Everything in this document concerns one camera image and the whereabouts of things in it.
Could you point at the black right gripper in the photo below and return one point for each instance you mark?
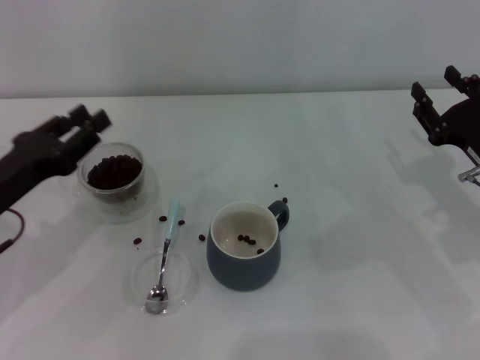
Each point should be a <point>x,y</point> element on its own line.
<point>465,123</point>

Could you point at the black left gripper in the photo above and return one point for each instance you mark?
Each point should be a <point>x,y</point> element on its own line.
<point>26,161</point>

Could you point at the dark grey ceramic mug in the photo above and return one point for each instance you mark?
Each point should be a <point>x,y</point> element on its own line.
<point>243,272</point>

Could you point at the coffee beans pile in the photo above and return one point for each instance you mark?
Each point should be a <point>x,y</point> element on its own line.
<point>114,172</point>

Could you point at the glass bowl of coffee beans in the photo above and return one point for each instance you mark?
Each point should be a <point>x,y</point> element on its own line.
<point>112,197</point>

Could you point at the clear glass saucer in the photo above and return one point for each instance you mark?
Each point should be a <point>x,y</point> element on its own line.
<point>150,202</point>

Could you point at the small clear glass dish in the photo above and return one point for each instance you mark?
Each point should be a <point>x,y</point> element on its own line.
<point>183,277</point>

